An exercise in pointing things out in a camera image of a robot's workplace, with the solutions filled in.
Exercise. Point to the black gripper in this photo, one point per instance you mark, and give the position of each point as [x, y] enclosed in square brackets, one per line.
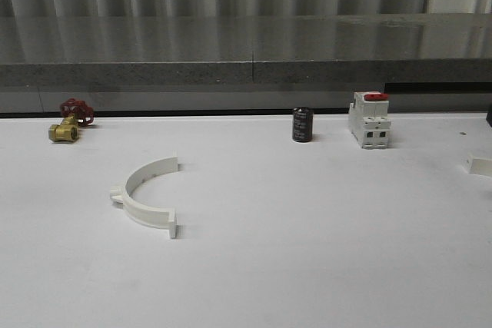
[489, 115]

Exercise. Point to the white half-ring pipe clamp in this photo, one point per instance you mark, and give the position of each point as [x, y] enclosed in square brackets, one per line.
[155, 217]
[479, 165]

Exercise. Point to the grey stone shelf ledge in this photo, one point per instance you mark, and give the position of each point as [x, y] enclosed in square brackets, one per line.
[337, 53]

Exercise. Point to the black cylindrical capacitor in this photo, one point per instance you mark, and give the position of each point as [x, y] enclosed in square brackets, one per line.
[302, 124]

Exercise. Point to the brass valve red handwheel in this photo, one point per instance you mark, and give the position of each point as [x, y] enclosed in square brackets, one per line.
[76, 114]

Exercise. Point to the white circuit breaker red switch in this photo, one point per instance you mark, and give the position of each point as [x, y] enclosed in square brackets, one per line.
[368, 120]

